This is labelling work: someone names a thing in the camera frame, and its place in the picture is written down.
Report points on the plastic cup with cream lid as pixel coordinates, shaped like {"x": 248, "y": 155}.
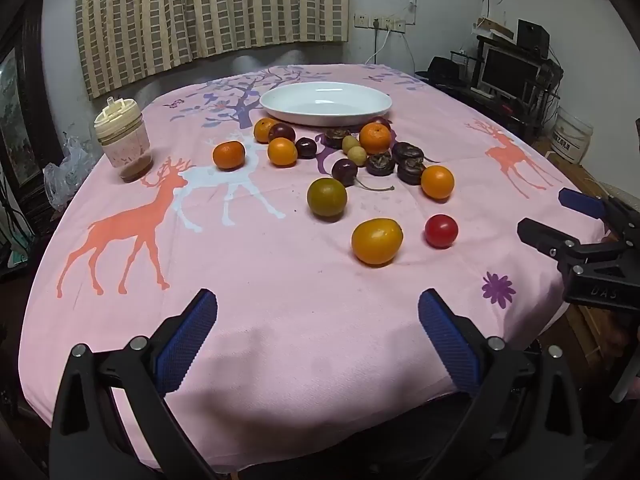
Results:
{"x": 122, "y": 140}

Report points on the white plastic bucket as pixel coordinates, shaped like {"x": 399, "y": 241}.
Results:
{"x": 572, "y": 135}

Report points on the clear plastic bag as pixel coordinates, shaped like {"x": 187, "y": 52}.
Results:
{"x": 70, "y": 170}

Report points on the pink deer print tablecloth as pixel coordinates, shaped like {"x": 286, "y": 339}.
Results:
{"x": 250, "y": 270}

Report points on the black metal rack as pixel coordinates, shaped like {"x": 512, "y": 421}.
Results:
{"x": 550, "y": 85}

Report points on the black speaker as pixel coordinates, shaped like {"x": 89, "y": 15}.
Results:
{"x": 532, "y": 37}

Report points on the brown water chestnut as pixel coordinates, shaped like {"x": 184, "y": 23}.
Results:
{"x": 411, "y": 171}
{"x": 337, "y": 137}
{"x": 406, "y": 151}
{"x": 380, "y": 163}

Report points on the striped beige curtain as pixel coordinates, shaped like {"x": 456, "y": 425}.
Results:
{"x": 200, "y": 10}

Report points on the orange mandarin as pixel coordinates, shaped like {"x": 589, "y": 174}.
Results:
{"x": 262, "y": 130}
{"x": 437, "y": 182}
{"x": 375, "y": 138}
{"x": 229, "y": 155}
{"x": 282, "y": 152}

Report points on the white wall socket strip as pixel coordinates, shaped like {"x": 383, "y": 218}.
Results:
{"x": 380, "y": 22}

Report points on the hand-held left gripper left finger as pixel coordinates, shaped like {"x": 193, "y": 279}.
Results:
{"x": 187, "y": 340}

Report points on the framed picture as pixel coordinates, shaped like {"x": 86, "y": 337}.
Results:
{"x": 15, "y": 125}

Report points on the green orange round fruit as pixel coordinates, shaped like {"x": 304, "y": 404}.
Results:
{"x": 327, "y": 197}

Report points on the red cherry tomato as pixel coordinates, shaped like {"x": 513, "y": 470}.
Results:
{"x": 441, "y": 230}

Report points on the yellow longan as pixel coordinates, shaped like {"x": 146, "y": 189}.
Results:
{"x": 351, "y": 143}
{"x": 356, "y": 155}

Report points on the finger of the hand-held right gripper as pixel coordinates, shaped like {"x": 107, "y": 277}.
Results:
{"x": 580, "y": 202}
{"x": 542, "y": 240}

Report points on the cardboard box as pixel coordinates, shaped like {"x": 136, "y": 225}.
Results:
{"x": 494, "y": 25}

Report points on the dark red cherry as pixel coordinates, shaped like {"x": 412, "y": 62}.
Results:
{"x": 306, "y": 147}
{"x": 344, "y": 171}

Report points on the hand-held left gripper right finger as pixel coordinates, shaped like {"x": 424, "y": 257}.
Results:
{"x": 450, "y": 345}

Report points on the computer monitor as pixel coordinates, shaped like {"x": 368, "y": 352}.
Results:
{"x": 510, "y": 72}

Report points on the yellow orange tomato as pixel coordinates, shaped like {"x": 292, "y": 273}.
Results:
{"x": 377, "y": 241}

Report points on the white oval plate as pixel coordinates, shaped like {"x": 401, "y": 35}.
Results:
{"x": 325, "y": 102}

